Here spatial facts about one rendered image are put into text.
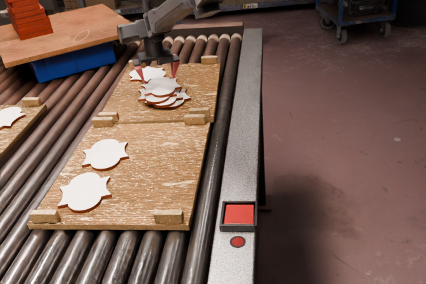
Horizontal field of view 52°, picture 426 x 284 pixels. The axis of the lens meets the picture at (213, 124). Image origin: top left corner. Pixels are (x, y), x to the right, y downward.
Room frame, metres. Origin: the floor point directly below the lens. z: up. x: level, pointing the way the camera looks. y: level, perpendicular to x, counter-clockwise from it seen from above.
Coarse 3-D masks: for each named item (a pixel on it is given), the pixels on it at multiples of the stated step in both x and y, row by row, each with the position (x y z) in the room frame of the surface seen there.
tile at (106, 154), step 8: (96, 144) 0.99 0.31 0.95; (104, 144) 0.99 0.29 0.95; (112, 144) 0.99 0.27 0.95; (120, 144) 0.98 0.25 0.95; (88, 152) 0.96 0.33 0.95; (96, 152) 0.95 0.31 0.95; (104, 152) 0.95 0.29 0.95; (112, 152) 0.95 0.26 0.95; (120, 152) 0.94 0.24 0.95; (88, 160) 0.92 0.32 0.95; (96, 160) 0.92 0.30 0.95; (104, 160) 0.91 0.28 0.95; (112, 160) 0.91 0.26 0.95; (96, 168) 0.88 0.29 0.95; (104, 168) 0.88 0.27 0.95; (112, 168) 0.89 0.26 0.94
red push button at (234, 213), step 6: (228, 210) 0.70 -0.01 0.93; (234, 210) 0.70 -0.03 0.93; (240, 210) 0.70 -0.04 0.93; (246, 210) 0.70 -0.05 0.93; (252, 210) 0.69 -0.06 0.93; (228, 216) 0.68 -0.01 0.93; (234, 216) 0.68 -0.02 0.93; (240, 216) 0.68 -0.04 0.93; (246, 216) 0.68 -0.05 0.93; (252, 216) 0.68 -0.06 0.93; (228, 222) 0.67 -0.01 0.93; (234, 222) 0.67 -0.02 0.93; (240, 222) 0.66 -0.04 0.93; (246, 222) 0.66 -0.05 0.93; (252, 222) 0.66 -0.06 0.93
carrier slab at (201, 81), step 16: (192, 64) 1.50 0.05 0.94; (208, 64) 1.48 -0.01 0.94; (128, 80) 1.41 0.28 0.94; (192, 80) 1.36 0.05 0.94; (208, 80) 1.35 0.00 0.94; (112, 96) 1.30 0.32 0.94; (128, 96) 1.28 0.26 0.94; (192, 96) 1.24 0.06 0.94; (208, 96) 1.22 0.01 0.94; (128, 112) 1.17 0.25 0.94; (144, 112) 1.16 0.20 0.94; (160, 112) 1.15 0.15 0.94; (176, 112) 1.14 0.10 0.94
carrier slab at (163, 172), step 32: (96, 128) 1.10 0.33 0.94; (128, 128) 1.08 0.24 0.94; (160, 128) 1.06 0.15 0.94; (192, 128) 1.04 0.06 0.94; (128, 160) 0.92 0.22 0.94; (160, 160) 0.90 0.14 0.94; (192, 160) 0.89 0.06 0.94; (128, 192) 0.79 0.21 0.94; (160, 192) 0.78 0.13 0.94; (192, 192) 0.77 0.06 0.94; (32, 224) 0.72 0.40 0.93; (64, 224) 0.70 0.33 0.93; (96, 224) 0.69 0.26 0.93; (128, 224) 0.68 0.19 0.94; (160, 224) 0.67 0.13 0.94
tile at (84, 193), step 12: (72, 180) 0.84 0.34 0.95; (84, 180) 0.84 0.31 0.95; (96, 180) 0.83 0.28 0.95; (108, 180) 0.84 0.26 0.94; (72, 192) 0.80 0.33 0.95; (84, 192) 0.79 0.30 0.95; (96, 192) 0.79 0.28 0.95; (108, 192) 0.78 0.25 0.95; (60, 204) 0.76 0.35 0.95; (72, 204) 0.75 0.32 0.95; (84, 204) 0.75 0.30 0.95; (96, 204) 0.75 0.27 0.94
